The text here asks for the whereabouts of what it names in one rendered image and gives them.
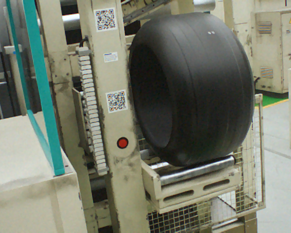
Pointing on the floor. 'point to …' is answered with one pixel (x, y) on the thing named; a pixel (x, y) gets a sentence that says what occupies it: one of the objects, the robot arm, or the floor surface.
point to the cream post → (116, 120)
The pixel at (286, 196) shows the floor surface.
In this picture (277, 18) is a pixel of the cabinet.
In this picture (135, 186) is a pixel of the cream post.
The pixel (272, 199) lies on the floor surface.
